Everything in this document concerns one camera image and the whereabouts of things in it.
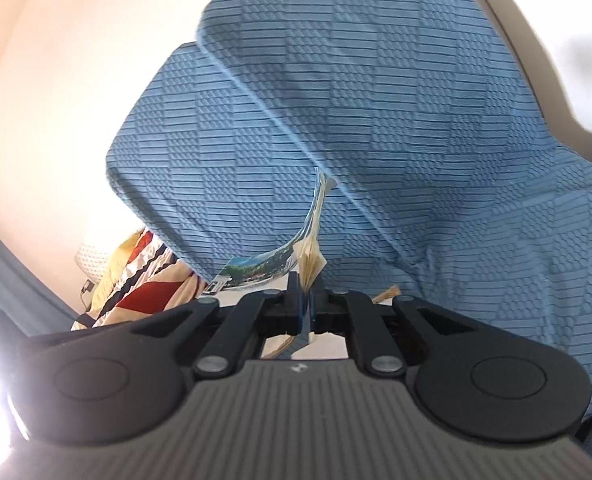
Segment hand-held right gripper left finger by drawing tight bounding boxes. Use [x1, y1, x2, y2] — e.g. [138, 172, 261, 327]
[130, 271, 309, 381]

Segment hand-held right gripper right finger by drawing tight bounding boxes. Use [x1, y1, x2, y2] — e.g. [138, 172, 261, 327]
[309, 279, 478, 381]

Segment brown painting cover book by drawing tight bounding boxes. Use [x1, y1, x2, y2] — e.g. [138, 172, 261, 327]
[372, 284, 403, 307]

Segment dark blue cloth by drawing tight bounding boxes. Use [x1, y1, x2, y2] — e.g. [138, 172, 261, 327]
[0, 219, 80, 334]

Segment white quilted pillow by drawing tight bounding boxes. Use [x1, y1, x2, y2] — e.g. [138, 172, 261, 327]
[74, 239, 120, 284]

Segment yellow cloth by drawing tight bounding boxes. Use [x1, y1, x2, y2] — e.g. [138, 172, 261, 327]
[92, 229, 147, 312]

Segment red black striped blanket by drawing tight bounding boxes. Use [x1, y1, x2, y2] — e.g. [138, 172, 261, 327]
[70, 227, 213, 332]

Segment blue textured sofa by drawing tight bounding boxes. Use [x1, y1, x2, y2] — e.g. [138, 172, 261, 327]
[104, 0, 592, 421]

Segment black wall plug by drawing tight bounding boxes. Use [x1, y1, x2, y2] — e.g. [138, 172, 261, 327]
[79, 279, 98, 311]

